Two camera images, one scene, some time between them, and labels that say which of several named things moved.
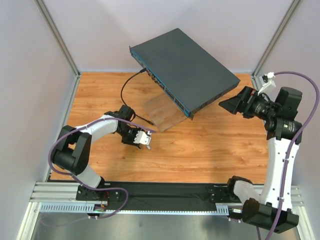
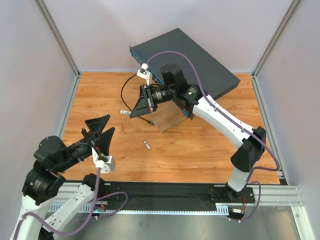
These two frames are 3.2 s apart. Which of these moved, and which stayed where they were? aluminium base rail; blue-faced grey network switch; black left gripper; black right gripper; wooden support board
Moved: black left gripper; black right gripper
Stayed: aluminium base rail; wooden support board; blue-faced grey network switch
